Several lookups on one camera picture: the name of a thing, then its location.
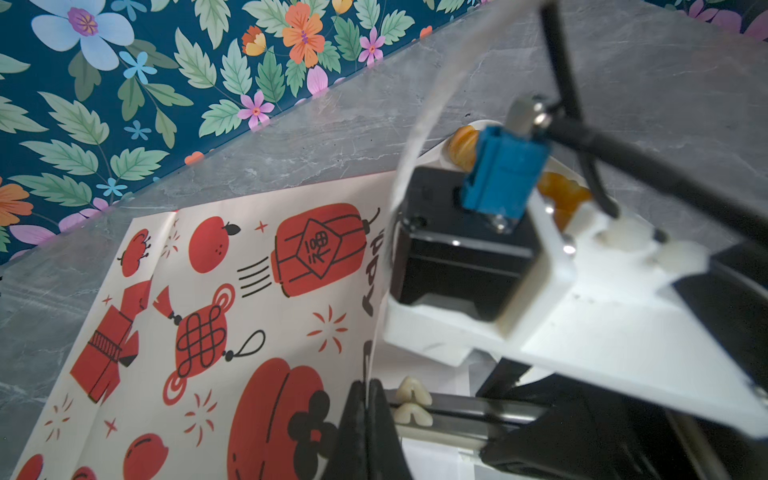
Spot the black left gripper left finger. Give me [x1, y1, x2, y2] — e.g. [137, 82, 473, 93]
[322, 381, 366, 480]

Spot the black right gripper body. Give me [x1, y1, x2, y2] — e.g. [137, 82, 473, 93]
[476, 239, 768, 480]

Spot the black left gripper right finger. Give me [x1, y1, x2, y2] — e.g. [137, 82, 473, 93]
[365, 379, 412, 480]

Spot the red white paper bag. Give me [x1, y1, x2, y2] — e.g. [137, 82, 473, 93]
[8, 170, 481, 480]

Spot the striped long bread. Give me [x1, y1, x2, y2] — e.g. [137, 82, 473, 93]
[447, 125, 479, 172]

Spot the orange triangular pastry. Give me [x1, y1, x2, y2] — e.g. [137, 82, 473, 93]
[537, 172, 593, 231]

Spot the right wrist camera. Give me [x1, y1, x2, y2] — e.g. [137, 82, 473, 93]
[383, 98, 767, 438]

